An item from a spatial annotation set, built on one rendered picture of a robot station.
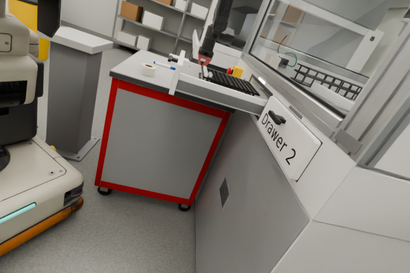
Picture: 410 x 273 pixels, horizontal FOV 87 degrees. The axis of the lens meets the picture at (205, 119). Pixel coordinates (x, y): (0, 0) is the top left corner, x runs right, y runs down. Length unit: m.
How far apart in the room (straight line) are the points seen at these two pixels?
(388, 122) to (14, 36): 0.88
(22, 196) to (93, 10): 4.74
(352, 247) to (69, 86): 1.44
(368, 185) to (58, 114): 1.53
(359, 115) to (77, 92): 1.37
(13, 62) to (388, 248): 1.05
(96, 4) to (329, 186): 5.31
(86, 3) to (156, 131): 4.66
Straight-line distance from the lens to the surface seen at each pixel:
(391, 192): 0.55
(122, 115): 1.10
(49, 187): 1.13
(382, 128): 0.45
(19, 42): 0.84
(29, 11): 3.19
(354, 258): 0.68
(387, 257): 0.73
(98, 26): 5.49
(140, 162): 1.22
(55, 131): 1.69
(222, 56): 1.68
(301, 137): 0.55
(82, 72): 1.44
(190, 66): 0.97
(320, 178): 0.51
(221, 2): 0.93
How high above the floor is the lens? 1.07
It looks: 23 degrees down
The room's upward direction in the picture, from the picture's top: 21 degrees clockwise
